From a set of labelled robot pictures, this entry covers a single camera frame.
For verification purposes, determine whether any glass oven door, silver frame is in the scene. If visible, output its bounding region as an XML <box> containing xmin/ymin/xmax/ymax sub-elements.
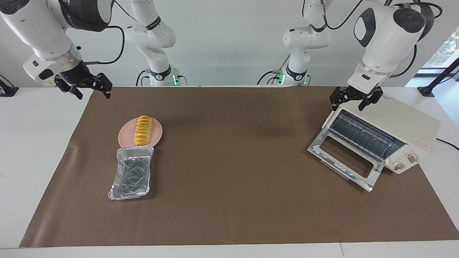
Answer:
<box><xmin>307</xmin><ymin>127</ymin><xmax>386</xmax><ymax>192</ymax></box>

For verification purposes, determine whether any brown table mat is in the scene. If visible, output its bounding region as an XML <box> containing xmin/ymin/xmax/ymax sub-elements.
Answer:
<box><xmin>19</xmin><ymin>86</ymin><xmax>459</xmax><ymax>248</ymax></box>

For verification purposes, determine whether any metal oven wire rack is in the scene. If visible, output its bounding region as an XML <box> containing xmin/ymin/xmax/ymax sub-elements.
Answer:
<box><xmin>328</xmin><ymin>109</ymin><xmax>408</xmax><ymax>162</ymax></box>

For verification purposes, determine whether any black desk clamp stand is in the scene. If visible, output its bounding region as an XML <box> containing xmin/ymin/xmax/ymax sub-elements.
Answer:
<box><xmin>418</xmin><ymin>57</ymin><xmax>459</xmax><ymax>97</ymax></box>
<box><xmin>0</xmin><ymin>75</ymin><xmax>19</xmax><ymax>97</ymax></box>

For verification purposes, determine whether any black left arm gripper cable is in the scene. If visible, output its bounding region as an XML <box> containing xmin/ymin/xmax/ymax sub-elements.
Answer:
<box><xmin>390</xmin><ymin>2</ymin><xmax>444</xmax><ymax>78</ymax></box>

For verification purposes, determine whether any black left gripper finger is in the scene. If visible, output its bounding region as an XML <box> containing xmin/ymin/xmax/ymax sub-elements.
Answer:
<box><xmin>330</xmin><ymin>87</ymin><xmax>347</xmax><ymax>111</ymax></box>
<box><xmin>358</xmin><ymin>88</ymin><xmax>384</xmax><ymax>111</ymax></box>

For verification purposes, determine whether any yellow ridged bread loaf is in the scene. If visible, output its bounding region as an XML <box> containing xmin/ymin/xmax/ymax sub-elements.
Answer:
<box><xmin>134</xmin><ymin>115</ymin><xmax>153</xmax><ymax>146</ymax></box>

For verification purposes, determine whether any pink round plate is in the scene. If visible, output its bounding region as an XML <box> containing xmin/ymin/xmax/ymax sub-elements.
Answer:
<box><xmin>118</xmin><ymin>117</ymin><xmax>163</xmax><ymax>148</ymax></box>

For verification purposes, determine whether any black arm gripper cable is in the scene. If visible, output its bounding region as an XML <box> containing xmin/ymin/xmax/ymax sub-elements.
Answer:
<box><xmin>390</xmin><ymin>2</ymin><xmax>444</xmax><ymax>78</ymax></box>
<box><xmin>81</xmin><ymin>25</ymin><xmax>126</xmax><ymax>66</ymax></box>

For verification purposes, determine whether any window with green view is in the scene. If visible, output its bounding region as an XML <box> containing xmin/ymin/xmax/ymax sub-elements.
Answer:
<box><xmin>423</xmin><ymin>27</ymin><xmax>459</xmax><ymax>69</ymax></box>

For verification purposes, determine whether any black arm base cable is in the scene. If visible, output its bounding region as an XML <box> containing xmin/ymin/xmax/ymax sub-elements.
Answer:
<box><xmin>256</xmin><ymin>54</ymin><xmax>292</xmax><ymax>86</ymax></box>
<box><xmin>135</xmin><ymin>69</ymin><xmax>153</xmax><ymax>87</ymax></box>

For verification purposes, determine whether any silver aluminium foil tray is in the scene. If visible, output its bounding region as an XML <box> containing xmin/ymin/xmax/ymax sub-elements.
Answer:
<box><xmin>108</xmin><ymin>146</ymin><xmax>155</xmax><ymax>200</ymax></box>

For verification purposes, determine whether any black right arm gripper cable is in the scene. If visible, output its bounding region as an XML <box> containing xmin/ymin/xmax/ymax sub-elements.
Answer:
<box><xmin>81</xmin><ymin>25</ymin><xmax>126</xmax><ymax>66</ymax></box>

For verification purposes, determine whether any black oven power cord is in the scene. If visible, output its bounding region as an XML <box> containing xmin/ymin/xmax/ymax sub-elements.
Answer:
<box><xmin>436</xmin><ymin>138</ymin><xmax>459</xmax><ymax>151</ymax></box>

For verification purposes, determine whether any cream toaster oven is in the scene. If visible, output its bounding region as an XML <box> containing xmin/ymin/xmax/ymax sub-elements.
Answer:
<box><xmin>322</xmin><ymin>94</ymin><xmax>441</xmax><ymax>175</ymax></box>

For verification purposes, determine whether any black left arm base cable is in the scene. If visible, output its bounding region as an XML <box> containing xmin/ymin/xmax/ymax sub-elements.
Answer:
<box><xmin>256</xmin><ymin>54</ymin><xmax>292</xmax><ymax>86</ymax></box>

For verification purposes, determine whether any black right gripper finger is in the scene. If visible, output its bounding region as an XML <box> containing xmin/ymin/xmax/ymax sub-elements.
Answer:
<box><xmin>54</xmin><ymin>80</ymin><xmax>84</xmax><ymax>100</ymax></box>
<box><xmin>95</xmin><ymin>73</ymin><xmax>113</xmax><ymax>99</ymax></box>

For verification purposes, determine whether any black right arm base cable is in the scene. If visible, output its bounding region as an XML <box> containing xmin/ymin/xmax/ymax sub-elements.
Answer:
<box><xmin>135</xmin><ymin>69</ymin><xmax>153</xmax><ymax>87</ymax></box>

